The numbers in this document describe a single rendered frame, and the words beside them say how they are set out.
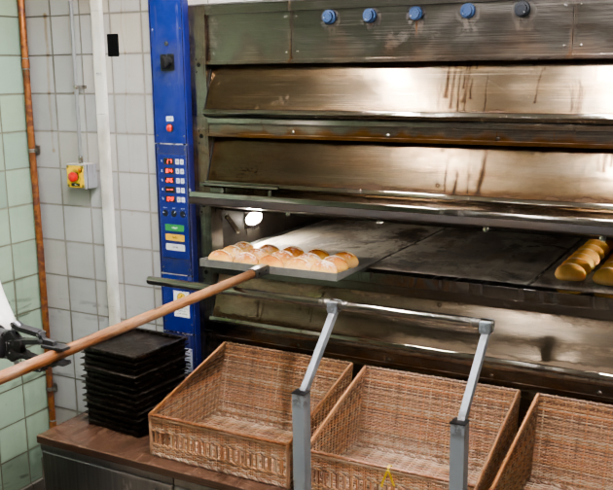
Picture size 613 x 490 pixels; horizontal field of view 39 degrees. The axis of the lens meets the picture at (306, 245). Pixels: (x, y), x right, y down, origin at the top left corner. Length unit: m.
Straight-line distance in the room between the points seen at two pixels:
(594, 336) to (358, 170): 0.93
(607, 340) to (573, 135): 0.64
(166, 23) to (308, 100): 0.64
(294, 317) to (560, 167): 1.09
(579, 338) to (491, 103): 0.78
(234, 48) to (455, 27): 0.82
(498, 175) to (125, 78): 1.51
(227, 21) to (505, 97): 1.06
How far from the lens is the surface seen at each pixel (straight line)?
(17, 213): 3.81
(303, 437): 2.59
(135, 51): 3.45
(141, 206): 3.50
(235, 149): 3.23
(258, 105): 3.12
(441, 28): 2.86
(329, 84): 3.01
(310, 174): 3.05
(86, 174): 3.58
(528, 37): 2.77
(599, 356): 2.84
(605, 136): 2.72
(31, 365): 2.17
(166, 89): 3.33
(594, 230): 2.60
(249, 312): 3.28
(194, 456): 3.00
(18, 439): 4.02
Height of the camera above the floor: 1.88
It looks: 12 degrees down
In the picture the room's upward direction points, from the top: 1 degrees counter-clockwise
